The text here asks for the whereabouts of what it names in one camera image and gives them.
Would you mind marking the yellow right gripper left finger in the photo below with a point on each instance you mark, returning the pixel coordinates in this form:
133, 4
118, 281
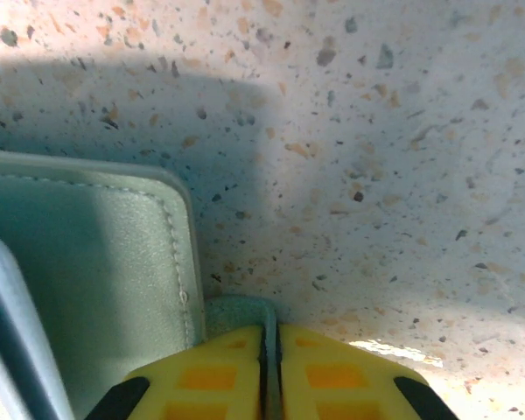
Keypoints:
201, 380

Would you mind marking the green leather card holder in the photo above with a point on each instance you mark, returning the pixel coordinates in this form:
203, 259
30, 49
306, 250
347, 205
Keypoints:
92, 262

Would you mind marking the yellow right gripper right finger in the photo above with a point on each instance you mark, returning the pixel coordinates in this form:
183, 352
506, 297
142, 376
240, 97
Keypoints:
332, 380

